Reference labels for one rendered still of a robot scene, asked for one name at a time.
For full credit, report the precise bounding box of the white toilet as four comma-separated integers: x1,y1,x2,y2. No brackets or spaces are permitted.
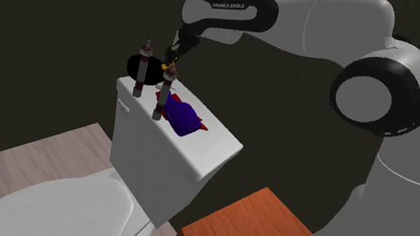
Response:
0,47,254,236

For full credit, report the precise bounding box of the grey and red pepper mill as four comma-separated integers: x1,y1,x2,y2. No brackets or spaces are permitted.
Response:
131,38,156,100
150,61,180,123

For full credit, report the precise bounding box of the black round object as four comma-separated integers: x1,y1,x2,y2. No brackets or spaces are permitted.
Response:
123,52,168,87

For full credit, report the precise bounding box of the blue and red toy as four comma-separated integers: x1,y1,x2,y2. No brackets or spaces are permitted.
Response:
148,87,214,142

